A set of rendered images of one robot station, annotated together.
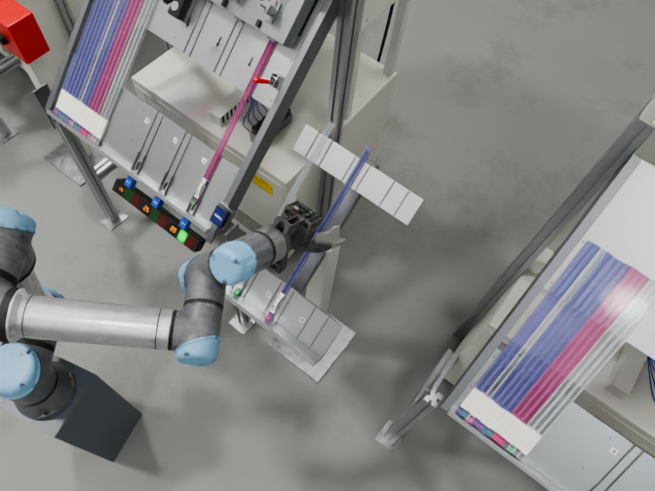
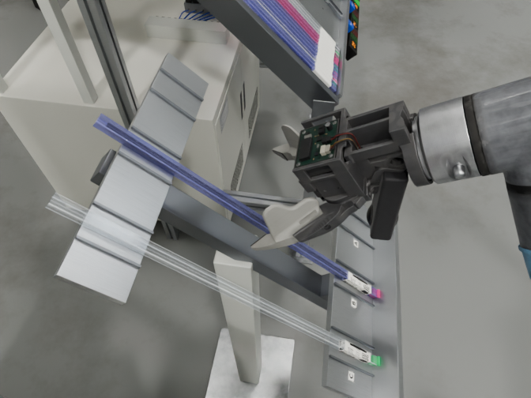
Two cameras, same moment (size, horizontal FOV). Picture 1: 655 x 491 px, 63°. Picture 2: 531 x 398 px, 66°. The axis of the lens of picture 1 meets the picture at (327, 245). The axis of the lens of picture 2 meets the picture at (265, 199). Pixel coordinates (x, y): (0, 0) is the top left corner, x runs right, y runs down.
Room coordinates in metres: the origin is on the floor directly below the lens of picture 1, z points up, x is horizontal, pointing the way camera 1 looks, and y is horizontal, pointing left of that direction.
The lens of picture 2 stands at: (0.75, 0.31, 1.37)
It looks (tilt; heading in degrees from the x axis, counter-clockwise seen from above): 54 degrees down; 250
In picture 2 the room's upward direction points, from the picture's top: straight up
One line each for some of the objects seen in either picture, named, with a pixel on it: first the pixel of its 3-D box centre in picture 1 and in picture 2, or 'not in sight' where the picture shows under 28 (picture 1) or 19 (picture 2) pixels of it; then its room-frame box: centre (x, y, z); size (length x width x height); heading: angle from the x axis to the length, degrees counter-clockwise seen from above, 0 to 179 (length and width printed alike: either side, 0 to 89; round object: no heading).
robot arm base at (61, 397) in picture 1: (39, 386); not in sight; (0.25, 0.68, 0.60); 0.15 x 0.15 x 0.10
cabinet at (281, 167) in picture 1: (269, 132); not in sight; (1.42, 0.30, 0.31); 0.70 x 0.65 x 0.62; 60
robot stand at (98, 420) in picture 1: (81, 411); not in sight; (0.25, 0.68, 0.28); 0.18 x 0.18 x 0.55; 74
